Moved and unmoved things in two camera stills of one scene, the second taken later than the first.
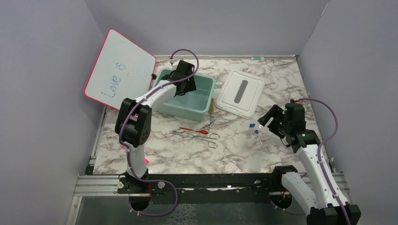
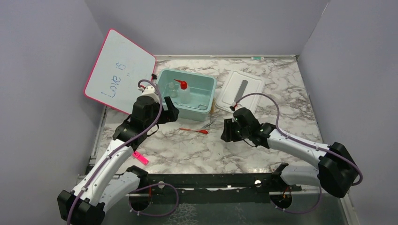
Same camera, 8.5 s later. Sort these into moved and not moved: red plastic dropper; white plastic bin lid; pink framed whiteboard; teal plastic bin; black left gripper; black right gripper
Moved: black right gripper; black left gripper
Not moved: white plastic bin lid; pink framed whiteboard; red plastic dropper; teal plastic bin
